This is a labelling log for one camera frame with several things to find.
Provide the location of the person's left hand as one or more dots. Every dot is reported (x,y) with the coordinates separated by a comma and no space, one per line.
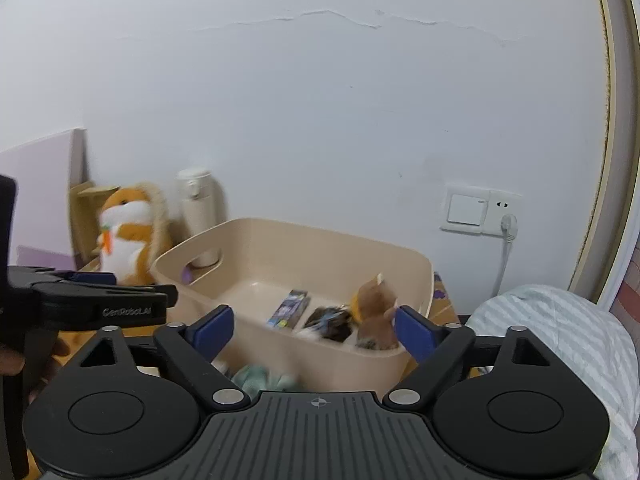
(11,360)

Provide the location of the light wooden frame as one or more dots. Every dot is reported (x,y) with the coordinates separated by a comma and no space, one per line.
(617,110)

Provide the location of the yellow floral table mat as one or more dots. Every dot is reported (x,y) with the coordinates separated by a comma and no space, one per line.
(442,295)

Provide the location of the small purple box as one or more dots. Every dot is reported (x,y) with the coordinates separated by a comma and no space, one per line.
(289,307)

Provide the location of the pale lilac board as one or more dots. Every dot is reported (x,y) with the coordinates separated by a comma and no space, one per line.
(35,180)

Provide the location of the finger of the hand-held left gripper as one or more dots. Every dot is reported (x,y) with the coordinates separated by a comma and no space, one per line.
(160,295)
(95,278)

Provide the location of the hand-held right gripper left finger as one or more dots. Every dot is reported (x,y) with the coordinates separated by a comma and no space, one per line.
(215,329)

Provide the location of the mint green cloth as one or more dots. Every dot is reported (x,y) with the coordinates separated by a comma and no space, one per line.
(260,379)

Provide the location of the orange white hamster plush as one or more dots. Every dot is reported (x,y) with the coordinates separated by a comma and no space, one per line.
(130,215)

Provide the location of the white light switch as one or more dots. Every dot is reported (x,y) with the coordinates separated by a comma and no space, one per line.
(465,209)

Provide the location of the striped pale bedding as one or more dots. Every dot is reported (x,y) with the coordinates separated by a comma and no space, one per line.
(560,330)

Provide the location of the tan cardboard piece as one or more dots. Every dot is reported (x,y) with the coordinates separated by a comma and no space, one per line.
(82,215)

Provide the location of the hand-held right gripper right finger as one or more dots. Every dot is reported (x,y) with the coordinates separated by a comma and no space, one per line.
(414,332)

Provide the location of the pink patterned surface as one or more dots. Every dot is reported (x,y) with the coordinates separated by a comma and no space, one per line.
(629,285)

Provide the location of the dark brown cloth item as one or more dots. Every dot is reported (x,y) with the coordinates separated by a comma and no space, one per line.
(330,322)

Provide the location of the beige plastic storage bin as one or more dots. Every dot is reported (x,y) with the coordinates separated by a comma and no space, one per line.
(260,250)

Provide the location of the white wall socket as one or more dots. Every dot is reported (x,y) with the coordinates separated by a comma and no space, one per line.
(505,202)

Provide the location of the cream thermos bottle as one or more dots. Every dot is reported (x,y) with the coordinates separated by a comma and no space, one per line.
(197,210)

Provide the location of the brown plush toy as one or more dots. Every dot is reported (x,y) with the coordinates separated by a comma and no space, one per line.
(375,300)

